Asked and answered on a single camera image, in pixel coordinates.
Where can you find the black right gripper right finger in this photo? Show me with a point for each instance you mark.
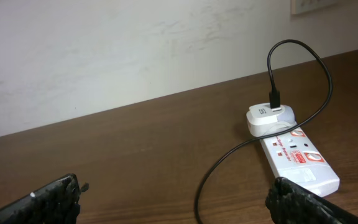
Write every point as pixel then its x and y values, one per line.
pixel 289 203

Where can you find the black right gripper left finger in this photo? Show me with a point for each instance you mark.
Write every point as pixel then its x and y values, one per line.
pixel 54 203

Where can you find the white USB charger adapter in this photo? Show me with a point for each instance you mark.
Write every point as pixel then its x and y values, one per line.
pixel 262 120

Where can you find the white power strip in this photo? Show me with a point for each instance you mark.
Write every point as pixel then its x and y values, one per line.
pixel 292 155

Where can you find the white wall socket plate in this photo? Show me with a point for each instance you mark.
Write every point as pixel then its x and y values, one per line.
pixel 303 6

